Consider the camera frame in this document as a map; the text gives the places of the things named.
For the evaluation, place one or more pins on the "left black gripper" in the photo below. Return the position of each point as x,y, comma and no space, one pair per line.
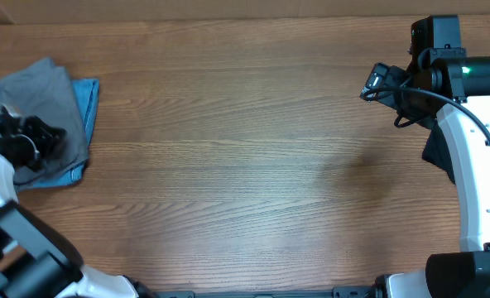
47,136

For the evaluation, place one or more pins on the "black garment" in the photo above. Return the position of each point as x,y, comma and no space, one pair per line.
436,152

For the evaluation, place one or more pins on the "grey shorts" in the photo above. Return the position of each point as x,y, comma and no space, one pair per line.
45,90

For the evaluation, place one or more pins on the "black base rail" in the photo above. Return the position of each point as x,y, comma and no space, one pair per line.
270,294

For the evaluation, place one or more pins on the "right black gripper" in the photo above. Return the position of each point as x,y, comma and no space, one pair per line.
437,151

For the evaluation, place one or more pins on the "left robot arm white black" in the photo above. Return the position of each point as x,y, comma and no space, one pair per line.
35,260

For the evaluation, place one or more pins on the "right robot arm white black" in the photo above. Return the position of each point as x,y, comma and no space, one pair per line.
451,97

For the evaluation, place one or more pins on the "folded blue denim garment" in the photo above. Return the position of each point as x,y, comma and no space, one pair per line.
86,93

